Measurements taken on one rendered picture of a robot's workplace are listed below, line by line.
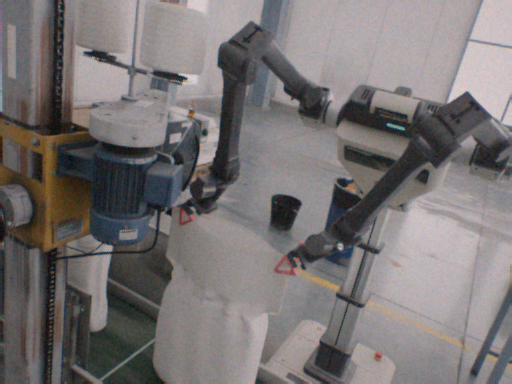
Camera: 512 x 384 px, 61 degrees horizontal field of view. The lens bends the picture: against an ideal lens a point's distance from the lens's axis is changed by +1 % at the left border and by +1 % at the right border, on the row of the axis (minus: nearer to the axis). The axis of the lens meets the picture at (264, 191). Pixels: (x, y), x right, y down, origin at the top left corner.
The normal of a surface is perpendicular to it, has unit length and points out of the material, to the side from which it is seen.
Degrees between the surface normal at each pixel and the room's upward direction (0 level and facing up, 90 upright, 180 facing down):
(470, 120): 59
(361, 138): 40
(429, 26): 90
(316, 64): 90
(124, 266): 90
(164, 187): 90
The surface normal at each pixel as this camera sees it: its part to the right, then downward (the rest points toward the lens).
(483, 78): -0.47, 0.22
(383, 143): -0.15, -0.56
